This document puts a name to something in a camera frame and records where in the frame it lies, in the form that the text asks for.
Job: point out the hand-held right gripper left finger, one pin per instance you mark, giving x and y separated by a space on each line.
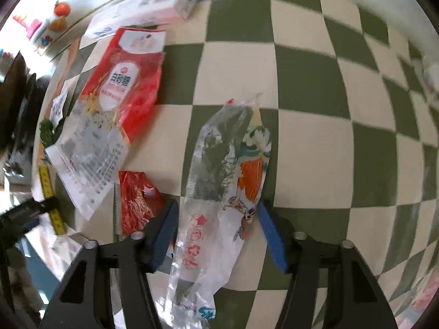
165 234

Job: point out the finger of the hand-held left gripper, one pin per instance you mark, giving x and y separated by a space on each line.
24 212

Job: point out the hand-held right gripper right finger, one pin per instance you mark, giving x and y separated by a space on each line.
273 241

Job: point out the clear wrapper with orange print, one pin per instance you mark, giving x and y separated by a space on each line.
219 164

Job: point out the yellow tape measure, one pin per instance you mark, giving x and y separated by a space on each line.
46 181

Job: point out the small red crumpled wrapper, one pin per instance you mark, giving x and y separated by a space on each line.
133 195

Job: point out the green white checkered tablecloth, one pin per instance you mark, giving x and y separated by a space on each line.
308 144

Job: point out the dark object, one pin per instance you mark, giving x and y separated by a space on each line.
17 102

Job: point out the orange packet with green leaves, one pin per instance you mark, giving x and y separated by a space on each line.
68 65

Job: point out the red and clear sugar bag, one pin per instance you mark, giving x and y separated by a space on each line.
116 85

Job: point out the pink toy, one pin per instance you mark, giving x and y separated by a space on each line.
32 27

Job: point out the white and pink carton box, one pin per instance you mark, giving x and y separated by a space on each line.
147 7

